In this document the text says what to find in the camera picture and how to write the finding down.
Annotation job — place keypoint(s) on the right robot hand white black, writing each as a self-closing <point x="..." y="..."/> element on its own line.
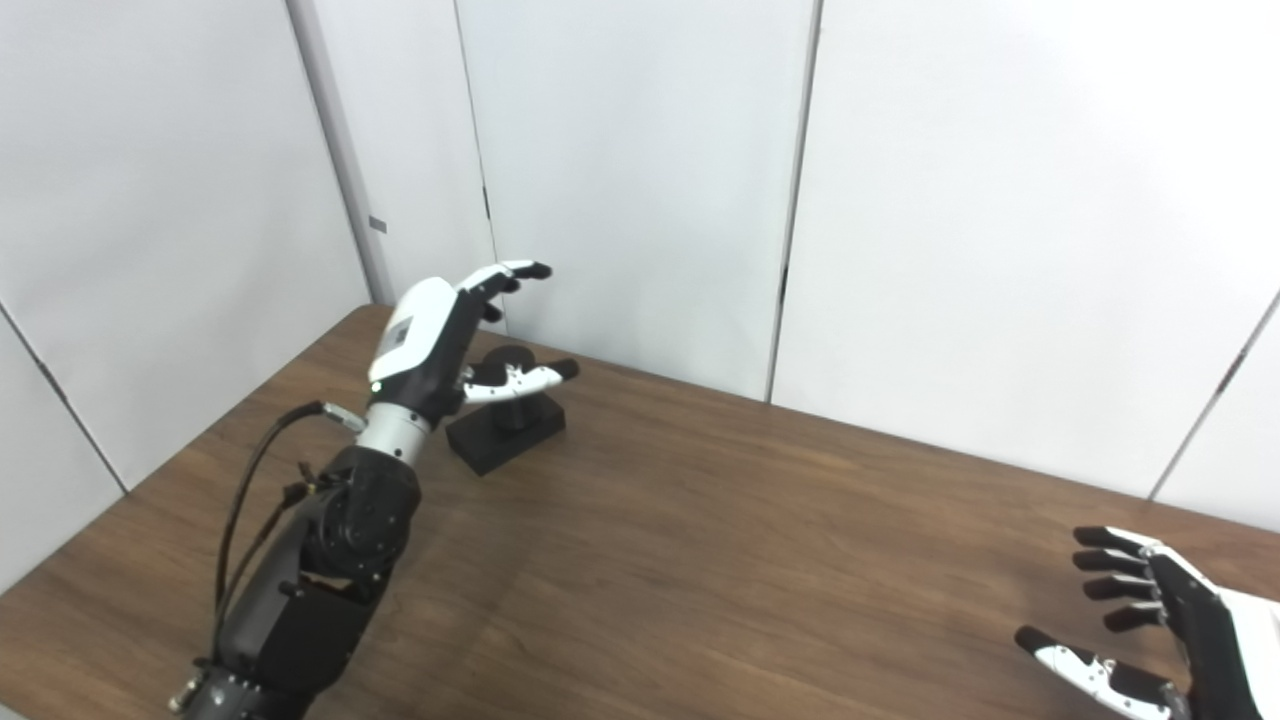
<point x="1215" y="640"/>

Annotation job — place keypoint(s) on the grey wall post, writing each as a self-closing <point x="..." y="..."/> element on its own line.
<point x="340" y="150"/>

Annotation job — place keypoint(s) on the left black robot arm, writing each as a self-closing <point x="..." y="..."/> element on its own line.
<point x="330" y="580"/>

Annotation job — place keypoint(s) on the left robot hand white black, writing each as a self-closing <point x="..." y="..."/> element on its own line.
<point x="420" y="340"/>

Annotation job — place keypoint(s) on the black peg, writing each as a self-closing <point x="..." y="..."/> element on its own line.
<point x="500" y="435"/>

